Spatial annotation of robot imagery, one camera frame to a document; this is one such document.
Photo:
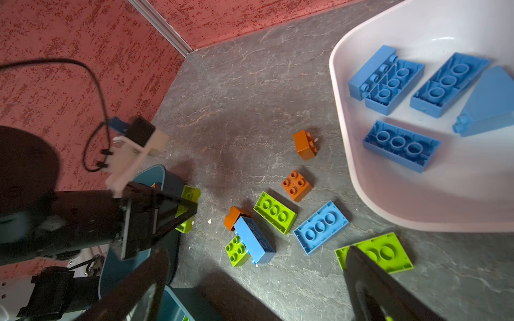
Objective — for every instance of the teal bin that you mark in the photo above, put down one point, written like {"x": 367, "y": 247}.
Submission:
{"x": 185, "y": 304}
{"x": 116, "y": 270}

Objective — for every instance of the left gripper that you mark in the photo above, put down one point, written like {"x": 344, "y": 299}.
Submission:
{"x": 140, "y": 205}

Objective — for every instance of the white plastic bin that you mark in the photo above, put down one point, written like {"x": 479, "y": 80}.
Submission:
{"x": 468, "y": 185}

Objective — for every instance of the right teal bin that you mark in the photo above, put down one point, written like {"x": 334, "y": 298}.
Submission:
{"x": 185, "y": 304}

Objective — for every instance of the left teal bin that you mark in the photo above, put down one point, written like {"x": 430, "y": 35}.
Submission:
{"x": 116, "y": 270}

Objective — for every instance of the left aluminium corner post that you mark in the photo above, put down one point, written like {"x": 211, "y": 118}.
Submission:
{"x": 162, "y": 26}

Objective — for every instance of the green long brick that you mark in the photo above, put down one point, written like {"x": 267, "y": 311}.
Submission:
{"x": 385, "y": 250}
{"x": 193, "y": 195}
{"x": 275, "y": 213}

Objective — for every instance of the orange small brick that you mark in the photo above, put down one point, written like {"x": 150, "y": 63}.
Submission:
{"x": 305, "y": 145}
{"x": 234, "y": 214}
{"x": 296, "y": 186}

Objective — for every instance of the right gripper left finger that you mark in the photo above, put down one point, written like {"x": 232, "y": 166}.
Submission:
{"x": 145, "y": 284}

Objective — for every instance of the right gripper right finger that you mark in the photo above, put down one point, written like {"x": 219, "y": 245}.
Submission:
{"x": 375, "y": 295}

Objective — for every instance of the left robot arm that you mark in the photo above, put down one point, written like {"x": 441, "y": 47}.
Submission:
{"x": 37, "y": 221}

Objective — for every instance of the green small brick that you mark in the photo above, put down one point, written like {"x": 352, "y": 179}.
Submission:
{"x": 237, "y": 252}

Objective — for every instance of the blue slope brick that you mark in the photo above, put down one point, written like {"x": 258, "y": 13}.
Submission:
{"x": 490, "y": 105}

